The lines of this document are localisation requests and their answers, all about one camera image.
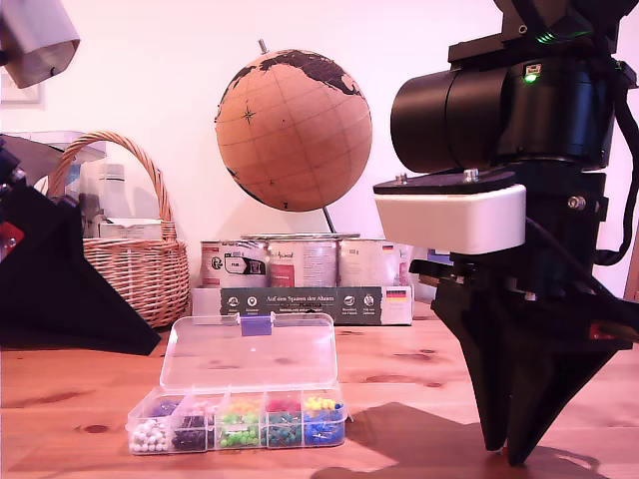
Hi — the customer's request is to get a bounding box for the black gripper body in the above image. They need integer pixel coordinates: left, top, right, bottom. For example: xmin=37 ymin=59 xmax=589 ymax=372
xmin=408 ymin=168 xmax=639 ymax=354

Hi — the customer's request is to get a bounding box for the heap of purple pins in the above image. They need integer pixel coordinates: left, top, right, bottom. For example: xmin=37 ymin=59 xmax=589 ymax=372
xmin=149 ymin=398 xmax=185 ymax=419

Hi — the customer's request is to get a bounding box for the heap of white pins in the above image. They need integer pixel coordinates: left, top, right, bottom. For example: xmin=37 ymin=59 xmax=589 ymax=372
xmin=130 ymin=419 xmax=170 ymax=454

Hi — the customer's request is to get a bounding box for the heap of blue pins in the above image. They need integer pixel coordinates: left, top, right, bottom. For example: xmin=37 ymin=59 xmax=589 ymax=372
xmin=305 ymin=407 xmax=346 ymax=445

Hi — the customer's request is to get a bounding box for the heap of black pins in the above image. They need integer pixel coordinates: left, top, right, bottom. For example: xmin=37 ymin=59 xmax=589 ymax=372
xmin=173 ymin=416 xmax=214 ymax=452

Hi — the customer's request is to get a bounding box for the heap of dark green pins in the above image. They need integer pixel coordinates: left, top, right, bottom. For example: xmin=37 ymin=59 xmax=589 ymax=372
xmin=269 ymin=412 xmax=306 ymax=447

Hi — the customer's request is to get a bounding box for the heap of light green pins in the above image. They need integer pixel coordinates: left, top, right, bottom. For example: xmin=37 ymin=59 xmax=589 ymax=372
xmin=219 ymin=411 xmax=266 ymax=448

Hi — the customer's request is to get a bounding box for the large clear water bottle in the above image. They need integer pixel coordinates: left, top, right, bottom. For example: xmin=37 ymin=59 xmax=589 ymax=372
xmin=411 ymin=243 xmax=453 ymax=304

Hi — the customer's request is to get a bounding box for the white carton box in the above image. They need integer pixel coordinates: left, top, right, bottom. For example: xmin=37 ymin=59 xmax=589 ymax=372
xmin=97 ymin=218 xmax=164 ymax=240

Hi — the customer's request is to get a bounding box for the white plastic bottle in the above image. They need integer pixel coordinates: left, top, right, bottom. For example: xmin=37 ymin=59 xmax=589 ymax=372
xmin=97 ymin=164 xmax=134 ymax=224

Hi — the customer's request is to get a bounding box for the clear plastic jar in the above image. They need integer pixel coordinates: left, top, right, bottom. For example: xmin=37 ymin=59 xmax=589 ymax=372
xmin=27 ymin=130 xmax=109 ymax=239

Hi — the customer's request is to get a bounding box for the silver foil bag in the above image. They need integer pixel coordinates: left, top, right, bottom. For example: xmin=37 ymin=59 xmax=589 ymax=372
xmin=0 ymin=132 xmax=66 ymax=194

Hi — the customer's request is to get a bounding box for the cardboard tray with dark label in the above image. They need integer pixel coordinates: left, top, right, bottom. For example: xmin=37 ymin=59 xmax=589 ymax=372
xmin=193 ymin=284 xmax=415 ymax=328

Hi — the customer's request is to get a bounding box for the clear plastic pin organizer box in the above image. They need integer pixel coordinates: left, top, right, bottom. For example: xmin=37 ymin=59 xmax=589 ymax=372
xmin=126 ymin=312 xmax=353 ymax=456

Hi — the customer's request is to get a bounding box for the cork globe on metal stand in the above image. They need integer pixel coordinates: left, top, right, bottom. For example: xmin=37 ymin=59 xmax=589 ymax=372
xmin=215 ymin=39 xmax=374 ymax=240

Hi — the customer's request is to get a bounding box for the wicker basket with handle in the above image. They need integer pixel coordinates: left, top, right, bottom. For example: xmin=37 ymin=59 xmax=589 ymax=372
xmin=49 ymin=131 xmax=193 ymax=330

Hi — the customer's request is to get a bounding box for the arm's pale camera box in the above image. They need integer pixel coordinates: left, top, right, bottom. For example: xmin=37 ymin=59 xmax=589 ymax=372
xmin=372 ymin=169 xmax=529 ymax=255
xmin=0 ymin=0 xmax=81 ymax=91

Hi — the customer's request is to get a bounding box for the thick black sleeved cable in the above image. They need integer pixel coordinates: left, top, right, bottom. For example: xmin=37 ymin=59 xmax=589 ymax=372
xmin=593 ymin=52 xmax=639 ymax=266

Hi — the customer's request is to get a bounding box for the white wall light switch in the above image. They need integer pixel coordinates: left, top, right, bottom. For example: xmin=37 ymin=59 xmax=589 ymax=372
xmin=0 ymin=69 xmax=44 ymax=106

